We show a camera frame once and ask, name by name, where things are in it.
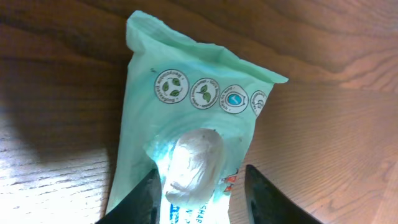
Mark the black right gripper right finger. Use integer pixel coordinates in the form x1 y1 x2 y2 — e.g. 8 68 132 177
244 165 322 224

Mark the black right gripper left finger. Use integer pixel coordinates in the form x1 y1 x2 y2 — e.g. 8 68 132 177
96 169 162 224

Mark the teal snack wrapper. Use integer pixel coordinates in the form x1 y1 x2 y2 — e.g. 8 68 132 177
106 11 287 223

